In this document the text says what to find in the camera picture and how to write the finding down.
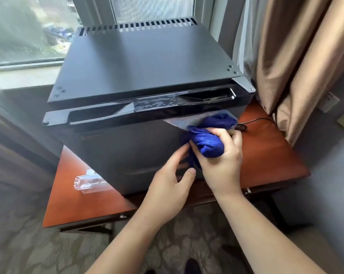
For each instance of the beige curtain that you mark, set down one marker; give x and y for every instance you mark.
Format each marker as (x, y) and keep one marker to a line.
(297, 62)

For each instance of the person's right hand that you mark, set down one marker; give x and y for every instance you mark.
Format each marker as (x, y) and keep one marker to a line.
(222, 168)

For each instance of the clear plastic spray bottle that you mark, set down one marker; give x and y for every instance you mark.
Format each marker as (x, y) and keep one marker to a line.
(89, 183)

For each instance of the white sheer curtain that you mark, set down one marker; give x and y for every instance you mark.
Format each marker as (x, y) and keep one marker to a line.
(246, 37)

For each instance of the brown wooden table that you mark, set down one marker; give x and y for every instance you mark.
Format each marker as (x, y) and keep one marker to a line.
(263, 156)

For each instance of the person's black shoe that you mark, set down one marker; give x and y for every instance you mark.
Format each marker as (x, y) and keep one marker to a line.
(192, 266)

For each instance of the person's left hand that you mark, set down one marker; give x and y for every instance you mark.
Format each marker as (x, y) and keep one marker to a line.
(166, 194)

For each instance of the person's right forearm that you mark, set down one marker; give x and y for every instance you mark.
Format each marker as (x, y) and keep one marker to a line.
(263, 233)

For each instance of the white wall outlet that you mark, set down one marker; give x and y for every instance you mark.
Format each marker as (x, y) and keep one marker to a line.
(329, 102)

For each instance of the person's left forearm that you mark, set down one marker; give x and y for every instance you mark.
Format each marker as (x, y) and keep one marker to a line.
(126, 243)

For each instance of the person's right thumb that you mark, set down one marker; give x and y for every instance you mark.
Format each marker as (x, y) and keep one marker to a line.
(200, 155)

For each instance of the window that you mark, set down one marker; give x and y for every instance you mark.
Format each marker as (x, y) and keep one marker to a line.
(32, 28)

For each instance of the person's left thumb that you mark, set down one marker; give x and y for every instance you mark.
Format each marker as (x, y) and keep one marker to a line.
(187, 179)

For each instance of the black mini fridge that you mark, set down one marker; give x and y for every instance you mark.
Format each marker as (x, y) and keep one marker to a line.
(143, 91)

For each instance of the blue microfiber cloth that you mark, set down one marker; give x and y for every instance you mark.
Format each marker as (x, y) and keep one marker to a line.
(209, 135)

